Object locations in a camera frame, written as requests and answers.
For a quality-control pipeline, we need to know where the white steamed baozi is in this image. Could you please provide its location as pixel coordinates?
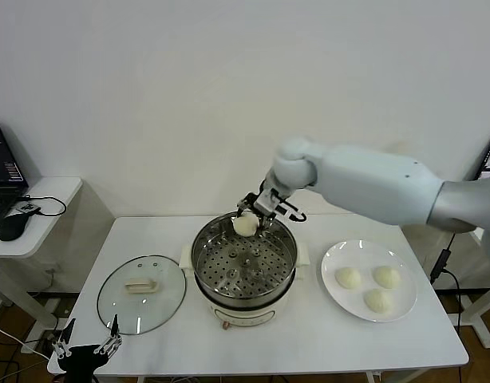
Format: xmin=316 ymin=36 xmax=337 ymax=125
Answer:
xmin=232 ymin=211 xmax=259 ymax=238
xmin=334 ymin=267 xmax=363 ymax=291
xmin=372 ymin=265 xmax=401 ymax=290
xmin=363 ymin=289 xmax=393 ymax=314

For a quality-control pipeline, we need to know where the white floor cable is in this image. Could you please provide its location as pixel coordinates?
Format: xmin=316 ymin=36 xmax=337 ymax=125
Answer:
xmin=0 ymin=321 xmax=50 ymax=362

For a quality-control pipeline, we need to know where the round glass pot lid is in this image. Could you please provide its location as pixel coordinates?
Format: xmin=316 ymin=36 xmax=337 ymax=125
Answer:
xmin=96 ymin=255 xmax=188 ymax=336

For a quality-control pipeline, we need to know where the white side table with label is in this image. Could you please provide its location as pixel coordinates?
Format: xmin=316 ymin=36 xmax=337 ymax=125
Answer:
xmin=458 ymin=227 xmax=490 ymax=349

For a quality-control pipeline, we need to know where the steel steamer pot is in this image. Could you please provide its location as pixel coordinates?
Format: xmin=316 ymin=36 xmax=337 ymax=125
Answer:
xmin=178 ymin=239 xmax=310 ymax=331

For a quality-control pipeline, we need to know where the stainless steel steamer basket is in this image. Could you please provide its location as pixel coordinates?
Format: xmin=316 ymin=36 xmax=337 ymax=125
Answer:
xmin=190 ymin=211 xmax=298 ymax=301

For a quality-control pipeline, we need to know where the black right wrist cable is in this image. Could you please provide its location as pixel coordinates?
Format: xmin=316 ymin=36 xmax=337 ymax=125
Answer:
xmin=276 ymin=199 xmax=308 ymax=223

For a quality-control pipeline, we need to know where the black cable with inline adapter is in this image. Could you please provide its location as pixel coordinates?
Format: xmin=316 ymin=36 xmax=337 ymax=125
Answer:
xmin=429 ymin=230 xmax=466 ymax=326

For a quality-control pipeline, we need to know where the white side table with mouse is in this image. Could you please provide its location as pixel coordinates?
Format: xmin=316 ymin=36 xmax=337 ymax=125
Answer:
xmin=0 ymin=176 xmax=114 ymax=332

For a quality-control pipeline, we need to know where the black computer mouse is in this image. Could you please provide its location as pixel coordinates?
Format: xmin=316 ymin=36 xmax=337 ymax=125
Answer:
xmin=0 ymin=213 xmax=27 ymax=243

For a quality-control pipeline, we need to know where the thin black looped cable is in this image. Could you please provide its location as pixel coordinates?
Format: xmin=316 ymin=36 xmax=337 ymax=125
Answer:
xmin=17 ymin=194 xmax=67 ymax=219

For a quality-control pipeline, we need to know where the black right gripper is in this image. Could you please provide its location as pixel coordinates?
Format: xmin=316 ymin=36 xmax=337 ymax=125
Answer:
xmin=236 ymin=181 xmax=290 ymax=235

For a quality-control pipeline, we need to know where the white round plate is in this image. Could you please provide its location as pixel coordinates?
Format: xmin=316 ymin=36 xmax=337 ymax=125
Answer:
xmin=320 ymin=239 xmax=418 ymax=323

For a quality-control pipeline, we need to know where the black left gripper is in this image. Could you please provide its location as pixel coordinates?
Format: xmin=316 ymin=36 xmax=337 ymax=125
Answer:
xmin=52 ymin=314 xmax=123 ymax=383

